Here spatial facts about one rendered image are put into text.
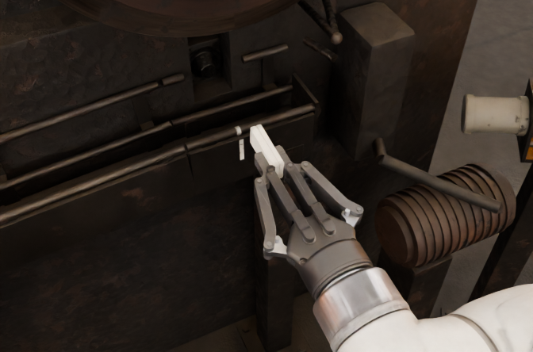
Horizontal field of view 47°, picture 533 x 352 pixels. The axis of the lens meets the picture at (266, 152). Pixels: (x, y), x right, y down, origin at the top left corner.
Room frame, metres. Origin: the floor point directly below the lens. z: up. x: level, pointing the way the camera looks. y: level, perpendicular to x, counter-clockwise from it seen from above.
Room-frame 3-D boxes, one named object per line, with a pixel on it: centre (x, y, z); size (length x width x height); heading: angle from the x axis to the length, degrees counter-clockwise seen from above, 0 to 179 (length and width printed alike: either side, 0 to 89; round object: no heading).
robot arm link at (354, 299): (0.32, -0.10, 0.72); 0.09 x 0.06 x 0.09; 115
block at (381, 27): (0.74, -0.16, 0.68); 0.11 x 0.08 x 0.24; 25
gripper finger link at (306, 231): (0.45, -0.03, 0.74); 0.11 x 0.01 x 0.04; 27
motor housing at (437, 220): (0.65, -0.31, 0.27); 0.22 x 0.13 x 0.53; 115
